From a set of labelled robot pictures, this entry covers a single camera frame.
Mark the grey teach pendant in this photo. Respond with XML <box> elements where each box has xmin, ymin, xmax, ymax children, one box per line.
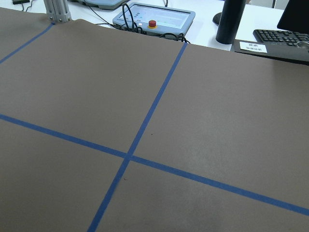
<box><xmin>112</xmin><ymin>2</ymin><xmax>196</xmax><ymax>36</ymax></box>
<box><xmin>70</xmin><ymin>0</ymin><xmax>128</xmax><ymax>11</ymax></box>

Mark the black cylinder bottle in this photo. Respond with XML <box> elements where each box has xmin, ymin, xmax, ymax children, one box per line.
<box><xmin>215</xmin><ymin>0</ymin><xmax>246</xmax><ymax>44</ymax></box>

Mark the black keyboard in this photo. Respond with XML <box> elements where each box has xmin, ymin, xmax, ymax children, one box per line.
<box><xmin>253</xmin><ymin>29</ymin><xmax>309</xmax><ymax>46</ymax></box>

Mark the black box with label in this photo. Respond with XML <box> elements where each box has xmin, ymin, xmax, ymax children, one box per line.
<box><xmin>231</xmin><ymin>39</ymin><xmax>309</xmax><ymax>65</ymax></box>

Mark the black monitor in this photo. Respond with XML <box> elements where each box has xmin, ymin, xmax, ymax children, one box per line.
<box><xmin>277</xmin><ymin>0</ymin><xmax>309</xmax><ymax>33</ymax></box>

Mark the aluminium profile post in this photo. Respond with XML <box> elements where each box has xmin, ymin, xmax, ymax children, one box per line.
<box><xmin>44</xmin><ymin>0</ymin><xmax>71</xmax><ymax>23</ymax></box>

